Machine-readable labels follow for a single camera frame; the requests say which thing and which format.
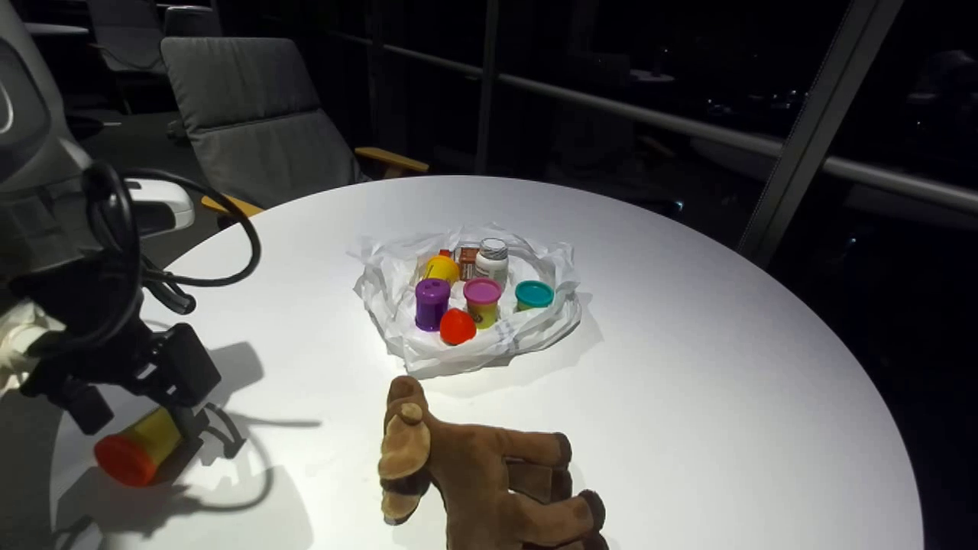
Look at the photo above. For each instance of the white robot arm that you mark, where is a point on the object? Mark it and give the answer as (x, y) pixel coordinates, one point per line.
(76, 280)

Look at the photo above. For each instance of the red lid yellow tub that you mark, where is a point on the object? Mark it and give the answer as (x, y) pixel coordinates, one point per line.
(139, 454)

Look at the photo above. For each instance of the small red lid container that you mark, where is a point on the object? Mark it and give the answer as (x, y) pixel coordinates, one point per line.
(458, 327)

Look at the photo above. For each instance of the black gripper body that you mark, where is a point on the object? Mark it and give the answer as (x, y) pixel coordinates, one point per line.
(168, 369)

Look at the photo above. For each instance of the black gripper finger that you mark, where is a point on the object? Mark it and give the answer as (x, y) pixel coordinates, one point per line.
(197, 427)
(86, 407)

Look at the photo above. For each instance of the teal lid playdough tub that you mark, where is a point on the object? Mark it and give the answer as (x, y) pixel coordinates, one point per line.
(532, 295)

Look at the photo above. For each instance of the white pill bottle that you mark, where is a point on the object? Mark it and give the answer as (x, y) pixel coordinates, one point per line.
(494, 260)

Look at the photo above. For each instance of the metal window railing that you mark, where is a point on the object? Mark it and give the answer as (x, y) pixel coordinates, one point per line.
(760, 144)

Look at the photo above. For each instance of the white plastic bag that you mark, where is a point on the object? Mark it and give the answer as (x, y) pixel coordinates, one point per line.
(391, 296)

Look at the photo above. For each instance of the red lid spice jar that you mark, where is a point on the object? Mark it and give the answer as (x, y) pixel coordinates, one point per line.
(470, 263)

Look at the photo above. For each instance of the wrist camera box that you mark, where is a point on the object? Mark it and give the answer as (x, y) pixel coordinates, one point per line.
(22, 324)

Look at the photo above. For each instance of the purple playdough tub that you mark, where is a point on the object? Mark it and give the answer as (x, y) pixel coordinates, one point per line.
(431, 301)

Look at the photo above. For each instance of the grey lounge chair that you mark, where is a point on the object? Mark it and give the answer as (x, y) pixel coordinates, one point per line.
(258, 127)

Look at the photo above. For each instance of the magenta lid playdough tub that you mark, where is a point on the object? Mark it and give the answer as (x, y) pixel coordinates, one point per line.
(485, 301)

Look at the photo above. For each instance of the orange lid playdough tub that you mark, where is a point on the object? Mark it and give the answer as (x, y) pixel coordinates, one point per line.
(444, 266)

